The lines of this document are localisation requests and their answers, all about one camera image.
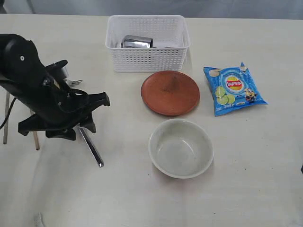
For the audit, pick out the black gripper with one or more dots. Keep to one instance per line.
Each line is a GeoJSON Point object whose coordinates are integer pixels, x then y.
{"type": "Point", "coordinates": [62, 108]}

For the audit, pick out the silver fork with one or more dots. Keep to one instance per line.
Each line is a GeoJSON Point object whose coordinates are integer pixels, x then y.
{"type": "Point", "coordinates": [72, 83]}

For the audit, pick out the silver table knife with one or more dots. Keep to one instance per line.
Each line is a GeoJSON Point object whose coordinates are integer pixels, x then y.
{"type": "Point", "coordinates": [91, 146]}

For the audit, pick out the brown round plate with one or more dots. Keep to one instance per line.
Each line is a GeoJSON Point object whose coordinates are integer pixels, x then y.
{"type": "Point", "coordinates": [170, 93]}

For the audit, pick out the white speckled bowl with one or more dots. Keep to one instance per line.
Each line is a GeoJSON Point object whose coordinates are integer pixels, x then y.
{"type": "Point", "coordinates": [180, 149]}

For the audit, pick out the blue chips bag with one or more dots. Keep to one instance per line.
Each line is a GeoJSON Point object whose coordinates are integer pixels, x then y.
{"type": "Point", "coordinates": [232, 89]}

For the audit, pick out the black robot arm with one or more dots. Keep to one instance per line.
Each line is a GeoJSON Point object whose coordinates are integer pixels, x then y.
{"type": "Point", "coordinates": [22, 74]}

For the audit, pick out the silver foil packet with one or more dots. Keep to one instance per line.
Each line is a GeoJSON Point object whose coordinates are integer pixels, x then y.
{"type": "Point", "coordinates": [132, 41]}

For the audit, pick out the white perforated plastic basket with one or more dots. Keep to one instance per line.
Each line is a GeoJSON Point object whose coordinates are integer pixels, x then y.
{"type": "Point", "coordinates": [169, 47]}

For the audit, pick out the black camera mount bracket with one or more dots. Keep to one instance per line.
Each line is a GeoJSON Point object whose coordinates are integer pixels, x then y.
{"type": "Point", "coordinates": [58, 69]}

